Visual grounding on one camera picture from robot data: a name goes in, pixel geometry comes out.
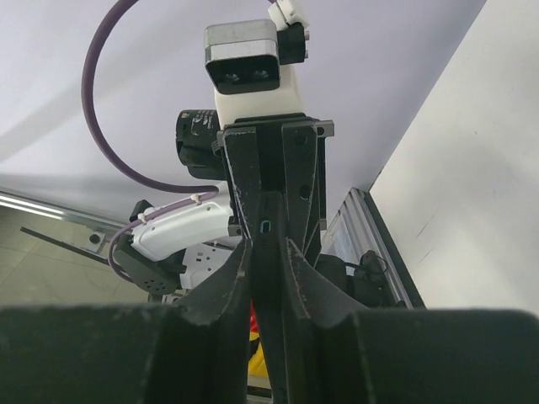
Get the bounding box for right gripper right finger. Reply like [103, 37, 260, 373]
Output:
[281, 240, 538, 403]

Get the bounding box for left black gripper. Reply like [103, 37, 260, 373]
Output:
[176, 109, 334, 265]

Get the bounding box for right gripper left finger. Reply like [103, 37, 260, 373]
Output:
[1, 241, 252, 403]

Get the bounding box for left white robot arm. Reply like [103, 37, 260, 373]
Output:
[109, 110, 334, 296]

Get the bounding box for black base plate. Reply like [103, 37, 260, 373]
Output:
[322, 188, 425, 310]

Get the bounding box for left aluminium frame post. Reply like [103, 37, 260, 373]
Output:
[1, 188, 125, 238]

